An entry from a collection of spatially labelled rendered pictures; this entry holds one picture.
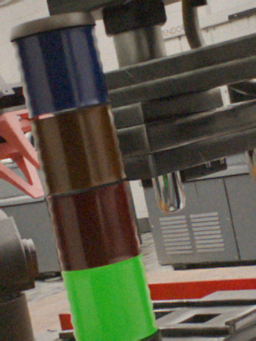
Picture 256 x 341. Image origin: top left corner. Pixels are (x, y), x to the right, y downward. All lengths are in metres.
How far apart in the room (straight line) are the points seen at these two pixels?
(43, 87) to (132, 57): 0.29
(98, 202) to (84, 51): 0.07
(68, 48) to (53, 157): 0.05
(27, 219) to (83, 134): 7.39
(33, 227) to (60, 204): 7.36
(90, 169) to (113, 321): 0.07
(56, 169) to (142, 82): 0.26
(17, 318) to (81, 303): 0.68
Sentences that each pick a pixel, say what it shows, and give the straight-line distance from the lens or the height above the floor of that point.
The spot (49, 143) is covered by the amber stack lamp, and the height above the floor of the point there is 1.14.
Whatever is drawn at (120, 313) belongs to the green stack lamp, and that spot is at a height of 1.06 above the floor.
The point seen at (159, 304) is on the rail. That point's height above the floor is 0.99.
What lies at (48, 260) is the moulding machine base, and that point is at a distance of 7.74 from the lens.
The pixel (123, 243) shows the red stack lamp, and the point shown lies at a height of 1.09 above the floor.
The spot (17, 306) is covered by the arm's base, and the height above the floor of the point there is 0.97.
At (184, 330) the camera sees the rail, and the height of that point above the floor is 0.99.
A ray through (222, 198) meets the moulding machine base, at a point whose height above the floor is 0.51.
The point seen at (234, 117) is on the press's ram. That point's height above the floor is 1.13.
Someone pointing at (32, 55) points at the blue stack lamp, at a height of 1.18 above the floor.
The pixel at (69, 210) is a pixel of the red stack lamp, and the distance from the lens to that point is 0.43.
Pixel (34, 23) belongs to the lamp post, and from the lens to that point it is 0.43.
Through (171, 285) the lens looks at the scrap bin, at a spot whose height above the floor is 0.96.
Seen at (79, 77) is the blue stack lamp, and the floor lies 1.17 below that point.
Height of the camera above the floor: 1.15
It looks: 3 degrees down
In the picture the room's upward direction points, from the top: 12 degrees counter-clockwise
